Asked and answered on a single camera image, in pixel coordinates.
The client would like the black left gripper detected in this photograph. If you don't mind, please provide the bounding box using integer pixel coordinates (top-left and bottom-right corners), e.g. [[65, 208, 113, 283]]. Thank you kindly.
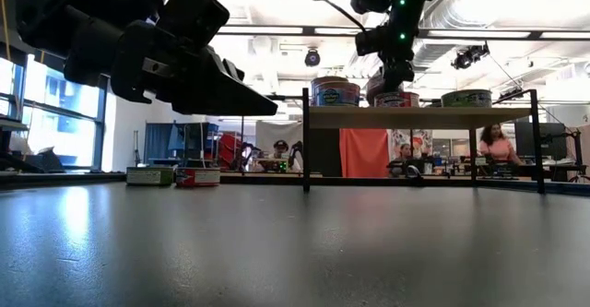
[[110, 20, 278, 116]]

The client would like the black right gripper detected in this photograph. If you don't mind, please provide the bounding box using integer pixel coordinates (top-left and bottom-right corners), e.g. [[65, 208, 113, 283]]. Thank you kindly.
[[380, 57, 416, 94]]

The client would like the silver-lid red-label seafood can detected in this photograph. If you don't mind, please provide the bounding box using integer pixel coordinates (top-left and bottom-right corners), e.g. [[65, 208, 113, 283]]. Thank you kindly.
[[373, 90, 420, 109], [175, 167, 222, 188], [366, 74, 386, 107]]

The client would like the pale-gold-lid blue-label seafood can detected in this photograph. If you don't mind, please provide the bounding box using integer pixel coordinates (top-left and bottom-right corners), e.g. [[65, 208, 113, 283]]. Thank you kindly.
[[313, 81, 361, 108], [311, 75, 350, 85]]

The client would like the silver-lid green-label seafood can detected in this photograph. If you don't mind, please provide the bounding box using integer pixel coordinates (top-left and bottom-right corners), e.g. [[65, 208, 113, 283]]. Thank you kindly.
[[441, 89, 493, 109]]

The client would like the gold-lid green-label seafood can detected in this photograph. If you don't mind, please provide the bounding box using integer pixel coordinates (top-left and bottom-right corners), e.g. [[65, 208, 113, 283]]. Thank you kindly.
[[125, 166, 175, 187]]

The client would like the wooden shelf with black legs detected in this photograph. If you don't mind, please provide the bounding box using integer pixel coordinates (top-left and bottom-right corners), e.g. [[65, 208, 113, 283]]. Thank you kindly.
[[301, 88, 548, 195]]

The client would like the red background machine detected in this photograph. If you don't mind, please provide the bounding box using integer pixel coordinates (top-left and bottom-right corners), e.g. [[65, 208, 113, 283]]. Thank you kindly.
[[217, 133, 245, 172]]

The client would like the white cloth banner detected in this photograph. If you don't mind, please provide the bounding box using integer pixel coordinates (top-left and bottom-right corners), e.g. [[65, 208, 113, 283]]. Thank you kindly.
[[255, 121, 304, 160]]

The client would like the dark equipment rack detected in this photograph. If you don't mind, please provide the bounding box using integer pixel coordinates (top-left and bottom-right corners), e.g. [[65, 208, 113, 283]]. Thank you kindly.
[[173, 122, 220, 168]]

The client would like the black ceiling spotlight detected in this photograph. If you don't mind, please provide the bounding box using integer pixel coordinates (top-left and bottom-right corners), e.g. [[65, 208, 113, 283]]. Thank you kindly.
[[451, 42, 490, 71]]

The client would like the person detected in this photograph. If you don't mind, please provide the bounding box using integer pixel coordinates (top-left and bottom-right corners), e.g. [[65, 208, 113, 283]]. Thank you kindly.
[[395, 143, 416, 163], [478, 123, 525, 166], [265, 139, 303, 173]]

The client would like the orange cloth banner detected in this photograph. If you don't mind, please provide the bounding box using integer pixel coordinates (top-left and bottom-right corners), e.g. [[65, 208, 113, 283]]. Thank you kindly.
[[339, 128, 391, 178]]

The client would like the blue partition curtain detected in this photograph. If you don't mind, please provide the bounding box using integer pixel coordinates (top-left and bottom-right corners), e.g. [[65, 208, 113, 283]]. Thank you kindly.
[[145, 122, 185, 165]]

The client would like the black background panel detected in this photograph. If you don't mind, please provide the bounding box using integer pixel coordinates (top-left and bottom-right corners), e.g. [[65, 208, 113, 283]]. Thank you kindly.
[[309, 129, 343, 178]]

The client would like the black background monitor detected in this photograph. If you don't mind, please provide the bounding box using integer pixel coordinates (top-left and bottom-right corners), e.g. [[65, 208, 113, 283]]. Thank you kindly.
[[514, 121, 568, 160]]

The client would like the large glass window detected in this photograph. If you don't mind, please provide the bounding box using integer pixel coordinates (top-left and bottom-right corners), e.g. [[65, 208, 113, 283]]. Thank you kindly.
[[0, 55, 110, 172]]

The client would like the black table mat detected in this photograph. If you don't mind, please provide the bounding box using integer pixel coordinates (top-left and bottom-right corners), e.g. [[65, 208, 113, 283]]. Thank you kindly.
[[0, 182, 590, 307]]

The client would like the black background chair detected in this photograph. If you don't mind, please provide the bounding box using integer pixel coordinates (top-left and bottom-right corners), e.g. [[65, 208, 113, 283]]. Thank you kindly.
[[0, 146, 65, 174]]

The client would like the black background stand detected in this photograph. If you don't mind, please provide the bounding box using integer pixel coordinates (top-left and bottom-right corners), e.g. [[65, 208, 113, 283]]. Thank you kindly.
[[546, 129, 586, 183]]

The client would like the background black frame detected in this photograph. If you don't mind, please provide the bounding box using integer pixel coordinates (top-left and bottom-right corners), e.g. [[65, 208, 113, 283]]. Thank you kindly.
[[239, 94, 305, 174]]

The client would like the colourful wall poster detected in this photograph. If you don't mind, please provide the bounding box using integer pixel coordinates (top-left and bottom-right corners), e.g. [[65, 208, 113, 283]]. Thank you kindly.
[[390, 129, 434, 160]]

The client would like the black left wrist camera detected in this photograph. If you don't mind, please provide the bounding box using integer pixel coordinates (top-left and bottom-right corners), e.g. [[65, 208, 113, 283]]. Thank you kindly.
[[159, 0, 230, 46]]

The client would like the black overhead camera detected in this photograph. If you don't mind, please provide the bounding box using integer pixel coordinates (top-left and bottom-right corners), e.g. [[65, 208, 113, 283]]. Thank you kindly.
[[303, 47, 322, 67]]

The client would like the black aluminium table frame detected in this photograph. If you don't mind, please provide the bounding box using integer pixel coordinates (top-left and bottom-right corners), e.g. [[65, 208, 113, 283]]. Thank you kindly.
[[0, 171, 590, 196]]

